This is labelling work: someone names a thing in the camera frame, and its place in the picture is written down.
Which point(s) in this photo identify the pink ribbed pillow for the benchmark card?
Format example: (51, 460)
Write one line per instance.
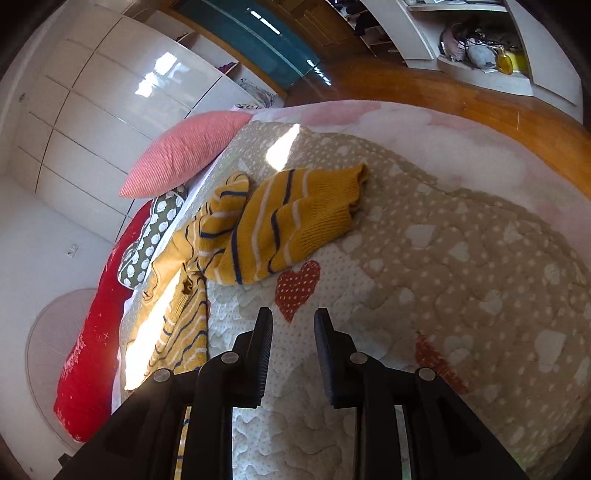
(184, 147)

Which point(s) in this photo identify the teal glossy door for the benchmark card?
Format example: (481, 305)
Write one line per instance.
(258, 37)

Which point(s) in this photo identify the green patterned bolster pillow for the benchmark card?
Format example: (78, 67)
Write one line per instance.
(147, 244)

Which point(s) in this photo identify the brown wooden door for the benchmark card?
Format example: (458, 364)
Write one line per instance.
(318, 23)

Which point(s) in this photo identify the heart patterned quilt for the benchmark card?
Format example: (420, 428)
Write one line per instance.
(461, 254)

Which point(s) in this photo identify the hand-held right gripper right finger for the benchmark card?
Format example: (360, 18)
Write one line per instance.
(325, 364)

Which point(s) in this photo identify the red long pillow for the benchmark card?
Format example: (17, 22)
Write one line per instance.
(92, 332)

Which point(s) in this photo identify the yellow striped knit sweater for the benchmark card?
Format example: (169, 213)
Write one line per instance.
(295, 217)

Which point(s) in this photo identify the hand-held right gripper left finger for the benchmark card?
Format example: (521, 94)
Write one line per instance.
(264, 360)

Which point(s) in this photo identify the white glossy wardrobe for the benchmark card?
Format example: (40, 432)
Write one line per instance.
(92, 92)

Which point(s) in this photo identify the white shelf unit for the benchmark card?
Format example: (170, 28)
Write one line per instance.
(545, 55)

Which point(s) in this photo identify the white wall socket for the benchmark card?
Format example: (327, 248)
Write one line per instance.
(72, 250)

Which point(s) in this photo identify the yellow glossy item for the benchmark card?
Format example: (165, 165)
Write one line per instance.
(508, 62)

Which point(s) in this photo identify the pile of bags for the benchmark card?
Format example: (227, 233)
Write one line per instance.
(466, 46)

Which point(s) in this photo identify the round beige headboard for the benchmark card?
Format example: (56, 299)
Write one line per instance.
(51, 350)

